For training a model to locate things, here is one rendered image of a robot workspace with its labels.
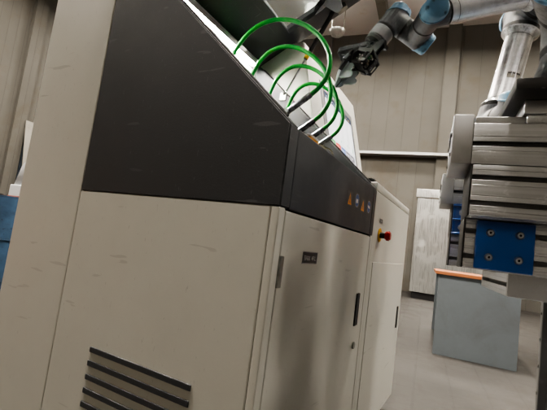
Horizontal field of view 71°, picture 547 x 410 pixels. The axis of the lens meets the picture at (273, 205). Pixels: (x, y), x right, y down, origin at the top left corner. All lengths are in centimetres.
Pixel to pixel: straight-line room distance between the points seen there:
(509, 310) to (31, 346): 316
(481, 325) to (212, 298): 296
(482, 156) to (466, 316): 283
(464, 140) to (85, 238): 87
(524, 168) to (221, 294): 57
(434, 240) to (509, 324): 471
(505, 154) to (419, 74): 984
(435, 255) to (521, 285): 723
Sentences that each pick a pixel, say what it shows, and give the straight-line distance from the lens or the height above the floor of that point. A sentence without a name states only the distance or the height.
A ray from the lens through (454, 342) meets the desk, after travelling 355.
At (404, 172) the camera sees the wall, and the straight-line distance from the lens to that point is 977.
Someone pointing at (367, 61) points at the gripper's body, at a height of 136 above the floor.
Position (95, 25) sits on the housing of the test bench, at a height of 125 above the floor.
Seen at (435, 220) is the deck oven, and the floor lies 157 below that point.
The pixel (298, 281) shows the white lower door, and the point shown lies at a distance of 81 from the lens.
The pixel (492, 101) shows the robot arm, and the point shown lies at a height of 128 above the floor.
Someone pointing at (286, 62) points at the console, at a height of 147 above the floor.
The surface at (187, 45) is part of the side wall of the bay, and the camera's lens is 97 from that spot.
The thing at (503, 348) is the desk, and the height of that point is 15.
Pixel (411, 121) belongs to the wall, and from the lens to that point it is 1012.
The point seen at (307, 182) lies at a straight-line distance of 80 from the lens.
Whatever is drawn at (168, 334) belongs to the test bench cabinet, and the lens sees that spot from 85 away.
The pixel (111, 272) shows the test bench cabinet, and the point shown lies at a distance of 97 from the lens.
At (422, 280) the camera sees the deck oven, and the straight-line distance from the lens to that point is 810.
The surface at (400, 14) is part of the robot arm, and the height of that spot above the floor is 154.
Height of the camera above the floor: 72
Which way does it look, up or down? 6 degrees up
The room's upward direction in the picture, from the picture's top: 8 degrees clockwise
